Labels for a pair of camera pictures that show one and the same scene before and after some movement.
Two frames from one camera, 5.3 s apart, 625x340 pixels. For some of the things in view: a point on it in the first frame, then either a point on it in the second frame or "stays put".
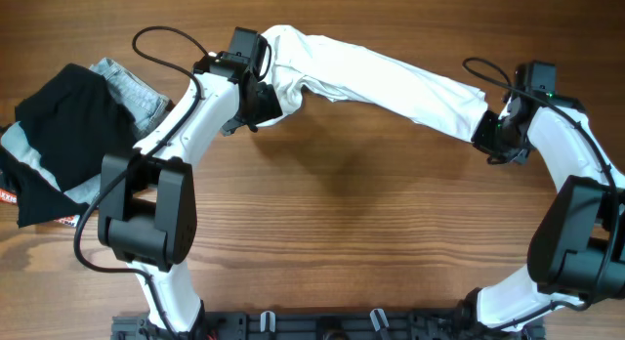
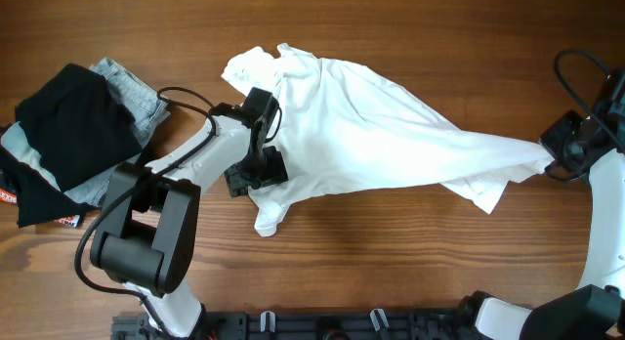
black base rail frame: x=326 y=324 stays put
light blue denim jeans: x=143 y=106 stays put
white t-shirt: x=295 y=62 -> x=347 y=134
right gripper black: x=481 y=140 -> x=552 y=137
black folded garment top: x=76 y=124 stays put
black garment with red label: x=37 y=199 stays put
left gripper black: x=270 y=108 -> x=275 y=174
